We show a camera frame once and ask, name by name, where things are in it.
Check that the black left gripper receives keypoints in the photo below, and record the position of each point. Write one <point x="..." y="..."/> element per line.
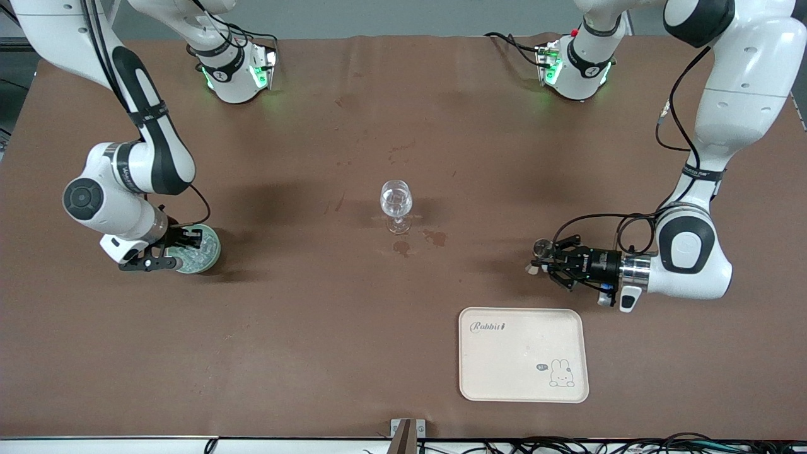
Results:
<point x="599" y="262"/>

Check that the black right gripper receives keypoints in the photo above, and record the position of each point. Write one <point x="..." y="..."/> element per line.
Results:
<point x="176" y="238"/>

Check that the clear ice cubes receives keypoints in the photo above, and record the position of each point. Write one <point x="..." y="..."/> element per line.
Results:
<point x="190" y="260"/>

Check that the steel jigger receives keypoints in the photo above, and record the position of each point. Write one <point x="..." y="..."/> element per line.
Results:
<point x="542" y="248"/>

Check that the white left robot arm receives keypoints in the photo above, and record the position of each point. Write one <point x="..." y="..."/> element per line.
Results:
<point x="737" y="107"/>

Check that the clear wine glass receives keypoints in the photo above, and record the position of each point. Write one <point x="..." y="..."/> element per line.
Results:
<point x="396" y="198"/>

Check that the pale green bowl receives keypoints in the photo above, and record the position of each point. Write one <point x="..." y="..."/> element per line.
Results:
<point x="211" y="255"/>

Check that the cream rabbit print tray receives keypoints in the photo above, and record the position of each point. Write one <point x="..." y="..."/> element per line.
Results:
<point x="504" y="372"/>

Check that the brown table cover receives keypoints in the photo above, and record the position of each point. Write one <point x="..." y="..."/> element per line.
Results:
<point x="315" y="347"/>

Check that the black right camera mount plate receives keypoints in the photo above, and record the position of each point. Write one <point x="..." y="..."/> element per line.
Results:
<point x="157" y="263"/>

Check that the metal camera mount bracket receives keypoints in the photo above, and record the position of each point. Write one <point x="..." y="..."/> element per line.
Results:
<point x="406" y="435"/>

